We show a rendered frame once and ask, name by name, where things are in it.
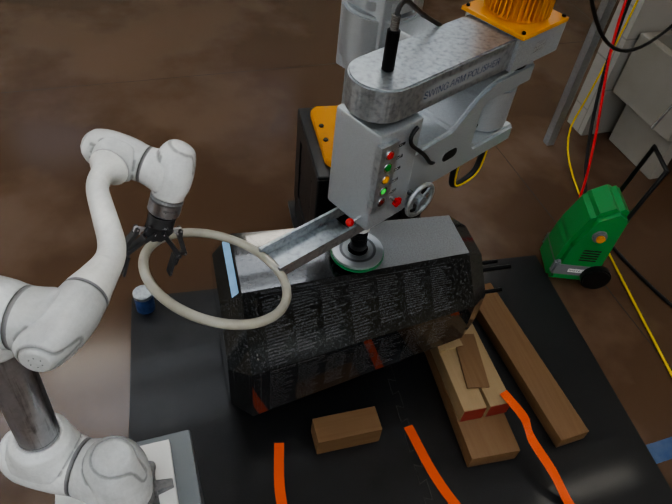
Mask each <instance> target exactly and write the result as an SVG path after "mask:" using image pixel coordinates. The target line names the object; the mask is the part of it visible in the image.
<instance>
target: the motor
mask: <svg viewBox="0 0 672 504"><path fill-rule="evenodd" d="M555 1H556V0H475V1H472V2H467V4H464V5H462V8H461V9H462V10H464V11H466V12H468V13H470V14H472V15H474V16H476V17H478V18H480V19H481V20H483V21H485V22H487V23H489V24H491V25H493V26H495V27H497V28H499V29H501V30H503V31H504V32H506V33H508V34H510V35H512V36H514V37H516V38H518V39H520V40H522V41H525V40H527V39H529V38H532V37H534V36H536V35H538V34H540V33H543V32H545V31H547V30H549V29H551V28H554V27H556V26H558V25H560V24H562V23H565V22H567V21H568V20H569V17H568V16H566V14H565V13H563V14H562V13H560V12H558V11H555V10H553V7H554V4H555Z"/></svg>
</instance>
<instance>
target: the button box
mask: <svg viewBox="0 0 672 504"><path fill-rule="evenodd" d="M399 143H400V140H398V139H397V138H396V139H394V140H392V141H390V142H388V143H386V144H383V145H381V144H379V145H377V149H376V155H375V161H374V167H373V173H372V179H371V185H370V191H369V196H368V202H367V208H366V211H367V212H368V213H369V214H371V215H372V214H373V213H375V212H377V211H379V210H380V209H382V208H384V207H385V206H387V202H388V198H389V193H390V188H391V183H392V178H393V173H394V168H395V163H396V158H397V153H398V148H399ZM392 150H393V151H394V156H393V158H392V159H390V160H386V156H387V154H388V153H389V152H390V151H392ZM388 163H391V164H392V167H391V170H390V171H388V172H386V173H385V172H384V167H385V166H386V165H387V164H388ZM386 175H389V181H388V182H387V183H386V184H382V183H381V182H382V179H383V178H384V177H385V176H386ZM383 187H387V191H386V193H385V194H384V195H382V196H380V195H379V192H380V190H381V189H382V188H383ZM381 198H385V202H384V204H383V205H382V206H380V207H378V206H377V203H378V201H379V200H380V199H381Z"/></svg>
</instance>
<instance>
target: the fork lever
mask: <svg viewBox="0 0 672 504"><path fill-rule="evenodd" d="M344 214H345V213H344V212H343V211H341V210H340V209H339V208H338V207H336V208H334V209H332V210H330V211H328V212H326V213H324V214H322V215H320V216H319V217H317V218H315V219H313V220H311V221H309V222H307V223H305V224H303V225H301V226H299V227H297V228H296V229H294V230H292V231H290V232H288V233H286V234H284V235H282V236H280V237H278V238H276V239H274V240H273V241H271V242H269V243H267V244H265V245H263V246H261V247H259V252H260V253H261V252H265V253H267V254H268V255H269V256H270V257H272V258H273V259H274V260H275V261H276V262H277V263H278V264H279V267H278V270H279V271H284V272H285V274H288V273H290V272H292V271H293V270H295V269H297V268H299V267H300V266H302V265H304V264H306V263H308V262H309V261H311V260H313V259H315V258H316V257H318V256H320V255H322V254H323V253H325V252H327V251H329V250H330V249H332V248H334V247H336V246H338V245H339V244H341V243H343V242H345V241H346V240H348V239H350V238H352V237H353V236H355V235H357V234H359V233H360V232H362V231H364V229H363V228H362V227H361V226H359V225H358V224H355V225H353V226H352V227H349V228H347V227H346V226H344V225H343V224H342V223H341V222H340V221H338V220H337V219H336V218H338V217H340V216H342V215H344Z"/></svg>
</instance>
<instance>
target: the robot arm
mask: <svg viewBox="0 0 672 504"><path fill-rule="evenodd" d="M80 148H81V153H82V155H83V157H84V158H85V160H86V161H87V162H88V163H89V164H90V168H91V170H90V172H89V174H88V177H87V180H86V196H87V201H88V205H89V209H90V213H91V218H92V222H93V226H94V230H95V234H96V238H97V251H96V253H95V255H94V256H93V257H92V258H91V259H90V260H89V261H88V262H87V263H86V264H85V265H83V266H82V267H81V268H80V269H79V270H78V271H76V272H75V273H74V274H72V275H71V276H70V277H68V278H67V279H66V280H65V281H64V282H63V283H62V284H61V285H60V286H59V287H58V288H57V287H42V286H34V285H31V284H27V283H25V282H22V281H20V280H17V279H13V278H10V277H5V276H1V275H0V410H1V412H2V414H3V416H4V418H5V420H6V422H7V424H8V426H9V428H10V430H9V431H8V432H7V433H6V434H5V436H4V437H3V439H2V440H1V442H0V471H1V472H2V473H3V474H4V475H5V476H6V477H7V478H8V479H9V480H11V481H12V482H14V483H16V484H19V485H22V486H25V487H28V488H31V489H34V490H38V491H42V492H46V493H50V494H56V495H62V496H68V497H72V498H75V499H77V500H80V501H82V502H84V503H86V504H160V501H159V495H160V494H162V493H164V492H166V491H168V490H170V489H172V488H174V484H173V478H168V479H160V480H156V478H155V470H156V465H155V462H154V461H148V458H147V456H146V454H145V452H144V451H143V449H142V448H141V447H140V446H139V445H138V444H137V443H136V442H135V441H133V440H131V439H129V438H126V437H123V436H108V437H104V438H92V437H88V436H86V435H83V434H81V433H80V431H79V430H77V429H76V428H75V427H74V426H73V425H72V424H71V423H70V422H69V421H68V420H67V419H66V418H65V417H64V416H63V415H61V414H59V413H55V412H54V410H53V408H52V405H51V403H50V400H49V397H48V395H47V392H46V390H45V387H44V384H43V382H42V379H41V376H40V374H39V372H46V371H51V370H53V369H55V368H57V367H58V366H60V365H62V364H63V363H64V362H66V361H67V360H68V359H70V358H71V357H72V356H73V355H74V354H75V353H76V352H77V351H78V350H79V349H80V348H81V347H82V346H83V345H84V344H85V342H86V341H87V340H88V339H89V337H90V336H91V335H92V333H93V332H94V330H95V329H96V327H97V326H98V325H99V323H100V320H101V318H102V316H103V314H104V312H105V310H106V308H107V307H108V305H109V302H110V299H111V296H112V294H113V291H114V289H115V286H116V284H117V281H118V279H119V277H120V275H121V274H122V276H123V277H126V274H127V270H128V266H129V262H130V255H131V254H132V253H133V252H134V251H136V250H137V249H138V248H140V247H141V246H142V245H144V244H147V243H148V242H150V241H151V242H156V241H158V242H162V241H164V240H165V241H166V242H167V244H168V245H169V246H170V248H171V249H172V250H173V252H171V256H170V259H169V263H168V266H167V269H166V271H167V273H168V275H169V276H172V273H173V270H174V267H175V265H177V264H178V261H179V259H181V258H182V255H184V256H186V255H187V251H186V247H185V243H184V240H183V230H182V228H181V226H180V225H178V226H177V227H174V224H175V221H176V218H178V217H179V216H180V213H181V209H182V206H183V203H184V199H185V197H186V195H187V194H188V192H189V190H190V188H191V185H192V182H193V178H194V173H195V167H196V153H195V150H194V149H193V148H192V147H191V146H190V145H189V144H187V143H186V142H184V141H181V140H178V139H171V140H168V141H167V142H165V143H164V144H163V145H162V146H161V147H160V149H159V148H155V147H152V146H149V145H147V144H145V143H144V142H142V141H140V140H138V139H136V138H134V137H131V136H129V135H126V134H123V133H120V132H117V131H114V130H109V129H94V130H92V131H90V132H88V133H87V134H86V135H85V136H84V137H83V139H82V141H81V145H80ZM130 180H134V181H137V182H139V183H141V184H143V185H145V186H146V187H147V188H149V189H150V190H151V192H150V198H149V201H148V205H147V209H148V211H149V212H148V216H147V220H146V224H145V226H144V227H141V226H138V225H137V224H134V225H133V228H132V230H131V231H130V233H129V234H128V235H127V236H126V237H125V236H124V232H123V229H122V226H121V223H120V220H119V218H118V215H117V212H116V209H115V206H114V203H113V200H112V197H111V194H110V191H109V187H110V185H120V184H122V183H124V182H129V181H130ZM173 227H174V228H173ZM143 231H144V232H143ZM141 232H143V233H142V234H141V235H140V233H141ZM173 232H174V233H175V234H176V235H177V238H178V242H179V245H180V249H181V250H178V249H177V247H176V246H175V245H174V243H173V242H172V240H171V239H170V238H169V236H170V235H171V234H172V233H173ZM138 234H139V235H140V237H138V238H137V236H138ZM145 236H147V238H145ZM136 238H137V239H136ZM135 239H136V240H135Z"/></svg>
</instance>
